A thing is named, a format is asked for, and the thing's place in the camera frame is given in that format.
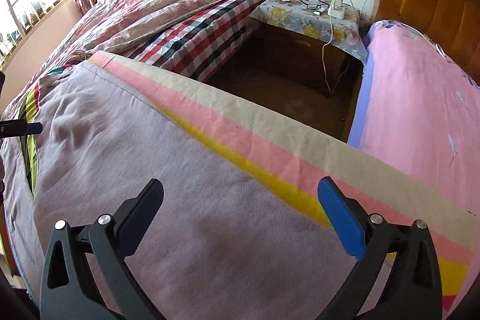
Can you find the black eyeglasses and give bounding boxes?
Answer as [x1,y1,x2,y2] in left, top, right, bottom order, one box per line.
[299,0,329,13]

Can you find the pink bed cover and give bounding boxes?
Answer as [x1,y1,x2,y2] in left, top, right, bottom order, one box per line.
[347,19,479,215]

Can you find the lilac purple pants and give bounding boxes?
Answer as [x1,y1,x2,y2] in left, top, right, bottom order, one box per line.
[1,62,355,319]

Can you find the red plaid bed sheet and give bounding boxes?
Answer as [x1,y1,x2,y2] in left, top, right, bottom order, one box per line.
[123,0,265,81]

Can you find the floral covered nightstand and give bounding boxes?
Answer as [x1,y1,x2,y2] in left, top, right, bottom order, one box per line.
[250,0,367,97]

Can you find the colourful striped blanket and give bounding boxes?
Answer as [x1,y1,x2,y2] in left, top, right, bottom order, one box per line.
[14,50,478,313]

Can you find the white cable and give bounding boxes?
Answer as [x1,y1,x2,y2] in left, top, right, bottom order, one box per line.
[320,0,380,92]

